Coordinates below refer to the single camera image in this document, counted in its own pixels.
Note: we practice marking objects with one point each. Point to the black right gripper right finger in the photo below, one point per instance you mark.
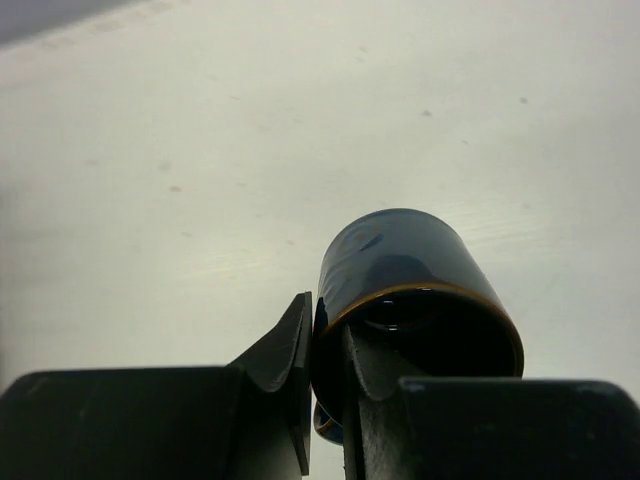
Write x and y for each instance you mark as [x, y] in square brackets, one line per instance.
[401, 424]

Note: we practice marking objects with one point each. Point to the dark blue glazed mug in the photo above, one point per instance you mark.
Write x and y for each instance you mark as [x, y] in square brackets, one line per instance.
[407, 277]

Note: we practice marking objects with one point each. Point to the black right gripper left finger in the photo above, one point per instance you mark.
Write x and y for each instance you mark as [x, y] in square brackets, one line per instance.
[249, 419]

